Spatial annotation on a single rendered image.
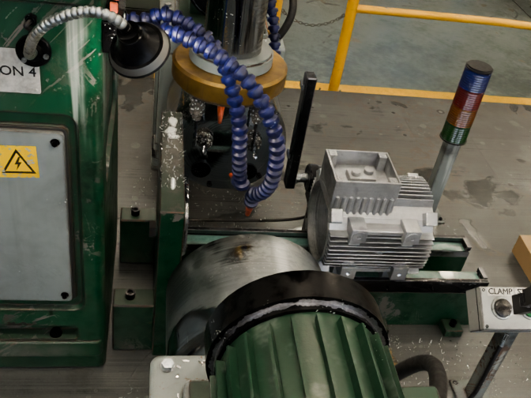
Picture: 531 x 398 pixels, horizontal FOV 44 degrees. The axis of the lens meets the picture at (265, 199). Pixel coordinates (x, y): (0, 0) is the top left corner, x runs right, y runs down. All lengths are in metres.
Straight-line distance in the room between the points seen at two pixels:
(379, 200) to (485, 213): 0.67
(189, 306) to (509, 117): 1.62
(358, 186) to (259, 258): 0.30
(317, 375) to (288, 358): 0.03
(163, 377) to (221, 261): 0.22
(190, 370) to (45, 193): 0.34
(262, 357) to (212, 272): 0.35
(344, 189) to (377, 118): 0.95
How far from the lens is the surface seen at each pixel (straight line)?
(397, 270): 1.26
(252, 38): 0.99
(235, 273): 0.91
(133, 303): 1.19
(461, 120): 1.56
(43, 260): 1.06
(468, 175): 1.94
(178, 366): 0.80
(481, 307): 1.13
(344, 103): 2.12
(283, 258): 0.94
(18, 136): 0.92
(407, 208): 1.24
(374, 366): 0.59
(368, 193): 1.18
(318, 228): 1.33
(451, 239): 1.47
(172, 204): 1.03
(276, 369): 0.57
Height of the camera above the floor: 1.79
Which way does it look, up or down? 37 degrees down
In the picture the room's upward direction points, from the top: 10 degrees clockwise
